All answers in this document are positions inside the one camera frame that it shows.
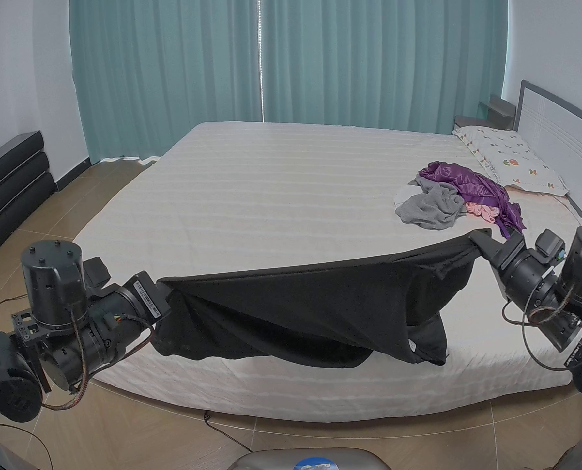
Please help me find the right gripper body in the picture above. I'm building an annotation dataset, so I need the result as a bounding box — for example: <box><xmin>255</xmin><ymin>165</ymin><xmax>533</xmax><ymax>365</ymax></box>
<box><xmin>482</xmin><ymin>233</ymin><xmax>559</xmax><ymax>313</ymax></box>

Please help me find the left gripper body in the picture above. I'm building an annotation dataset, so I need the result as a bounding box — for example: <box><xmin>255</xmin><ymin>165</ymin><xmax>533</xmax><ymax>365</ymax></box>
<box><xmin>100</xmin><ymin>271</ymin><xmax>173</xmax><ymax>334</ymax></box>

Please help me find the black T-shirt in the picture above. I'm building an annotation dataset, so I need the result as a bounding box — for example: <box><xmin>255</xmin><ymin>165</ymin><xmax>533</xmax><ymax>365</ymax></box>
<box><xmin>153</xmin><ymin>230</ymin><xmax>492</xmax><ymax>368</ymax></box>

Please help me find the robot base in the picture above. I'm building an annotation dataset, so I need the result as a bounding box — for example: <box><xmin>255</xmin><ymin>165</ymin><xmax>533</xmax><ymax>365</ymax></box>
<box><xmin>227</xmin><ymin>447</ymin><xmax>386</xmax><ymax>470</ymax></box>

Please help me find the pink garment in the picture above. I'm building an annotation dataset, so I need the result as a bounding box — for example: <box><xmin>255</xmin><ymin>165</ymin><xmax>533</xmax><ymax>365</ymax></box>
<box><xmin>462</xmin><ymin>200</ymin><xmax>502</xmax><ymax>225</ymax></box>

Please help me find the grey garment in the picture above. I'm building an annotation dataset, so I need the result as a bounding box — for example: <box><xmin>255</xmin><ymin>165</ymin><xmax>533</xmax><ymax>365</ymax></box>
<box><xmin>395</xmin><ymin>175</ymin><xmax>465</xmax><ymax>231</ymax></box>

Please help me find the purple satin garment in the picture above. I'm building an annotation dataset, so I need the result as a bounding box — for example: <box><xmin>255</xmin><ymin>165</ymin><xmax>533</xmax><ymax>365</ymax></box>
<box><xmin>418</xmin><ymin>161</ymin><xmax>527</xmax><ymax>240</ymax></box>

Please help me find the white printed pillow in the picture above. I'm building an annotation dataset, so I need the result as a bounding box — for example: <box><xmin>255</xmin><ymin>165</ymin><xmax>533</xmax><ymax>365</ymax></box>
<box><xmin>452</xmin><ymin>125</ymin><xmax>571</xmax><ymax>197</ymax></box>

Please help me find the white garment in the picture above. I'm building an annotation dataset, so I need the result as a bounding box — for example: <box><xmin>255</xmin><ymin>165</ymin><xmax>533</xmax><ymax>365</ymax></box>
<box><xmin>393</xmin><ymin>184</ymin><xmax>431</xmax><ymax>209</ymax></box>

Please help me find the grey bedside table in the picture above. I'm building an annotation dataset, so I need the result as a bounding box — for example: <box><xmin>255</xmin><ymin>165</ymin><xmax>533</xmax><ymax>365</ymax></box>
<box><xmin>453</xmin><ymin>93</ymin><xmax>517</xmax><ymax>131</ymax></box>

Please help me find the bed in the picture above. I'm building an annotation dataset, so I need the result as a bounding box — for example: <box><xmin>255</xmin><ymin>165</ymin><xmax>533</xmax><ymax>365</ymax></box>
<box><xmin>71</xmin><ymin>79</ymin><xmax>582</xmax><ymax>420</ymax></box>

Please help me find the black low cabinet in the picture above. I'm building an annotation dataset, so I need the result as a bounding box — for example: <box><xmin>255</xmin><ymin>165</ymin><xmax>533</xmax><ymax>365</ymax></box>
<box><xmin>0</xmin><ymin>130</ymin><xmax>57</xmax><ymax>273</ymax></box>

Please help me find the blue-green curtain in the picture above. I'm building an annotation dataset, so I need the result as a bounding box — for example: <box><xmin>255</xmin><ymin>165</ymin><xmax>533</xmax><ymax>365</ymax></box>
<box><xmin>261</xmin><ymin>0</ymin><xmax>511</xmax><ymax>135</ymax></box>
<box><xmin>70</xmin><ymin>0</ymin><xmax>263</xmax><ymax>161</ymax></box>

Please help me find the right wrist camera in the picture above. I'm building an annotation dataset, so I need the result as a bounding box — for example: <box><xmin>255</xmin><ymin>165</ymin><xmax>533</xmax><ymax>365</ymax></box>
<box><xmin>535</xmin><ymin>229</ymin><xmax>567</xmax><ymax>263</ymax></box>

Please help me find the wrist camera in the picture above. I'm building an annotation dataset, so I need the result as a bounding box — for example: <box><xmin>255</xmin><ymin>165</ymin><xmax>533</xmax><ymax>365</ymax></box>
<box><xmin>82</xmin><ymin>257</ymin><xmax>113</xmax><ymax>295</ymax></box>
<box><xmin>535</xmin><ymin>229</ymin><xmax>567</xmax><ymax>263</ymax></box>

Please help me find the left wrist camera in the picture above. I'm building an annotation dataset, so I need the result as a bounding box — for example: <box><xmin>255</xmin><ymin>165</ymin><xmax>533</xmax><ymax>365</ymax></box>
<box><xmin>82</xmin><ymin>257</ymin><xmax>113</xmax><ymax>295</ymax></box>

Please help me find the black cable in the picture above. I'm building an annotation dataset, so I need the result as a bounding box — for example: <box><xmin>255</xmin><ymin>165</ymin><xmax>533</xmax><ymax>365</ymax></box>
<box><xmin>202</xmin><ymin>411</ymin><xmax>255</xmax><ymax>455</ymax></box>
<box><xmin>503</xmin><ymin>301</ymin><xmax>578</xmax><ymax>373</ymax></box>

